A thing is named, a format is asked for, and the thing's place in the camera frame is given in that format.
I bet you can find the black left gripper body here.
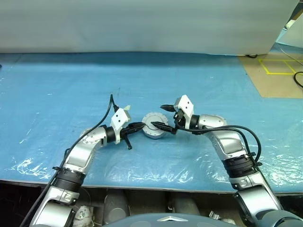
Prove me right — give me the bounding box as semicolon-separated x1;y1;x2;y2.
120;122;134;140

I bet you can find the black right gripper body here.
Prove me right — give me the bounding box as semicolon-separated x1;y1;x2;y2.
174;109;187;130

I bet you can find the silver round motor housing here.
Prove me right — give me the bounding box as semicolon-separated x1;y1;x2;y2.
141;122;168;140

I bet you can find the silver round housing lid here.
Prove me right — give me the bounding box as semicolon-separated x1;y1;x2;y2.
143;112;169;130

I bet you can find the grey rounded shape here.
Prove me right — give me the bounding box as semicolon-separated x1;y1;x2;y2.
104;190;130;224
171;197;201;216

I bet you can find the blue plastic-covered table mat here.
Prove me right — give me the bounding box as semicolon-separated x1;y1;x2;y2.
0;51;303;196

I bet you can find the white crumpled bag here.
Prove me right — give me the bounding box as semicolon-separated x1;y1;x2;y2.
73;205;94;227

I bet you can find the grey-blue robot torso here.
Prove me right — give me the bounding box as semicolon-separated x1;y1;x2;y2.
111;208;223;227

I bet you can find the white backdrop board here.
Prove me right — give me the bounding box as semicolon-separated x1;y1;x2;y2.
0;0;300;56

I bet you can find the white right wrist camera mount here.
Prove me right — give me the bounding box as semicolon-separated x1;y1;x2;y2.
173;94;195;130

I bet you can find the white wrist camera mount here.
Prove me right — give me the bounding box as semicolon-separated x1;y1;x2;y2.
173;94;195;130
110;107;132;145

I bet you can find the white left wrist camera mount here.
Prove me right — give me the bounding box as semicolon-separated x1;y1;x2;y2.
110;107;132;145

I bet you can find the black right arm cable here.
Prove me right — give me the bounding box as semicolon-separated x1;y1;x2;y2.
175;124;262;166

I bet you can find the black floor cable loop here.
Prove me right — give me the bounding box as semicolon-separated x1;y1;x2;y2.
293;71;303;89

